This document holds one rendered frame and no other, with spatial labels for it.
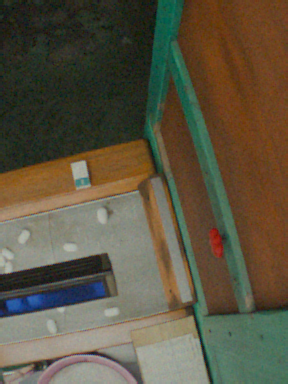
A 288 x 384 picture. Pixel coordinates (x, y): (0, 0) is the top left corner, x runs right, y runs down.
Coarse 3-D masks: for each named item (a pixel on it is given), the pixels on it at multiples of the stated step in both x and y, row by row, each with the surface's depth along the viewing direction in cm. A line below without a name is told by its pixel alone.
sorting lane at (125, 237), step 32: (0, 224) 120; (32, 224) 120; (64, 224) 121; (96, 224) 121; (128, 224) 121; (32, 256) 118; (64, 256) 119; (128, 256) 119; (128, 288) 117; (160, 288) 118; (0, 320) 114; (32, 320) 114; (64, 320) 115; (96, 320) 115
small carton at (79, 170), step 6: (78, 162) 120; (84, 162) 120; (72, 168) 120; (78, 168) 120; (84, 168) 120; (78, 174) 119; (84, 174) 120; (78, 180) 119; (84, 180) 119; (78, 186) 119; (84, 186) 119; (90, 186) 121
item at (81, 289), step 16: (96, 256) 87; (16, 272) 86; (32, 272) 85; (48, 272) 84; (64, 272) 83; (80, 272) 82; (96, 272) 81; (112, 272) 82; (0, 288) 81; (16, 288) 80; (32, 288) 80; (48, 288) 81; (64, 288) 81; (80, 288) 83; (96, 288) 83; (112, 288) 84; (0, 304) 81; (16, 304) 82; (32, 304) 83; (48, 304) 84; (64, 304) 85
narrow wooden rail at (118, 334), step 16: (128, 320) 113; (144, 320) 113; (160, 320) 113; (64, 336) 111; (80, 336) 111; (96, 336) 112; (112, 336) 112; (128, 336) 112; (0, 352) 109; (16, 352) 110; (32, 352) 110; (48, 352) 110; (64, 352) 110; (80, 352) 110
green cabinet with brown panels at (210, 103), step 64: (192, 0) 61; (256, 0) 41; (192, 64) 70; (256, 64) 46; (192, 128) 75; (256, 128) 51; (192, 192) 94; (256, 192) 56; (192, 256) 106; (256, 256) 61; (256, 320) 61
